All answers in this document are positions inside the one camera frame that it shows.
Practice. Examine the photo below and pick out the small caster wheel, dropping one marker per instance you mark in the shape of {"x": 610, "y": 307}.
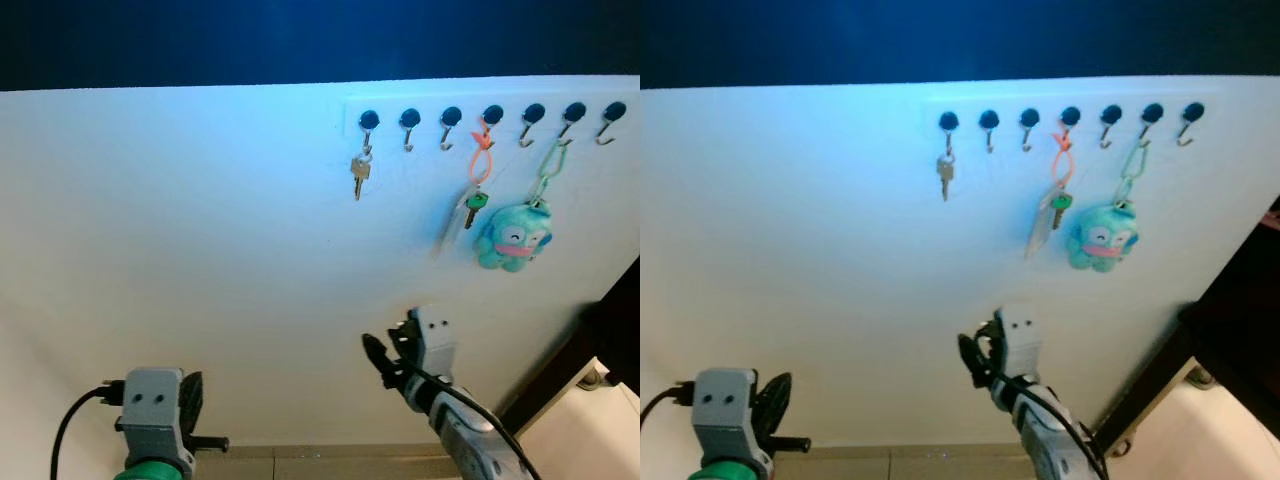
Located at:
{"x": 592, "y": 378}
{"x": 1198, "y": 378}

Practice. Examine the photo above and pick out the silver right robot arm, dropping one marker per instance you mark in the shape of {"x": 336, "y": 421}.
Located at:
{"x": 470, "y": 445}
{"x": 1050, "y": 450}

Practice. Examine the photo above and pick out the green carabiner loop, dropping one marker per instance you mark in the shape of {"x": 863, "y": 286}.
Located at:
{"x": 1123, "y": 190}
{"x": 542, "y": 188}

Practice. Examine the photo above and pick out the black wheeled frame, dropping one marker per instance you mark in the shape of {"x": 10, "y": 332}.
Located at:
{"x": 620, "y": 320}
{"x": 1230, "y": 330}

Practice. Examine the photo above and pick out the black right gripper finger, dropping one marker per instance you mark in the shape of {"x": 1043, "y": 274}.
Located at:
{"x": 403, "y": 331}
{"x": 377, "y": 358}
{"x": 970, "y": 360}
{"x": 992, "y": 330}

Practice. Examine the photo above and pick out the green headed key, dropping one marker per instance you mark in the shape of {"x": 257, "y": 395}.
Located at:
{"x": 477, "y": 200}
{"x": 1060, "y": 203}

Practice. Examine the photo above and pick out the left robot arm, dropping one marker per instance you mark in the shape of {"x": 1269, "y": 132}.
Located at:
{"x": 150, "y": 472}
{"x": 725, "y": 473}

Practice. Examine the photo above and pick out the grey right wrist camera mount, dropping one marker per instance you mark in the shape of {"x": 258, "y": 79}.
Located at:
{"x": 1020, "y": 340}
{"x": 435, "y": 340}

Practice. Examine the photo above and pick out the black round metal hook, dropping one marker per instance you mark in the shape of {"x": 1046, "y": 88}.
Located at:
{"x": 1152, "y": 111}
{"x": 492, "y": 114}
{"x": 369, "y": 120}
{"x": 451, "y": 116}
{"x": 989, "y": 119}
{"x": 574, "y": 111}
{"x": 1111, "y": 113}
{"x": 1030, "y": 117}
{"x": 1071, "y": 115}
{"x": 615, "y": 110}
{"x": 410, "y": 118}
{"x": 533, "y": 112}
{"x": 1192, "y": 110}
{"x": 948, "y": 121}

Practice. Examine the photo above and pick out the orange key loop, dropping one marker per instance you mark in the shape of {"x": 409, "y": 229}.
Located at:
{"x": 1062, "y": 145}
{"x": 481, "y": 143}

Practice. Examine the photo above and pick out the white hook strip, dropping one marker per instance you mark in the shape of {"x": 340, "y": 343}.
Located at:
{"x": 968, "y": 104}
{"x": 390, "y": 104}

